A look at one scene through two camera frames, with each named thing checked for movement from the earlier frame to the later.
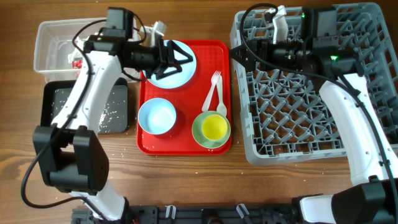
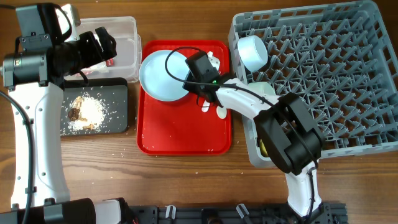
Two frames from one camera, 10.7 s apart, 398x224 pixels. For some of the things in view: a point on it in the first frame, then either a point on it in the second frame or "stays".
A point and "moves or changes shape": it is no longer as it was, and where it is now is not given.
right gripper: (265, 46) -> (189, 78)
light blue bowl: (157, 116) moves or changes shape
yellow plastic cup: (214, 127) -> (263, 149)
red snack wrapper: (77, 64) moves or changes shape
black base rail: (196, 214) stays
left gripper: (161, 59) -> (94, 55)
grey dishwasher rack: (283, 115) stays
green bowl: (211, 129) -> (263, 88)
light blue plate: (179, 79) moves or changes shape
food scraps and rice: (114, 118) moves or changes shape
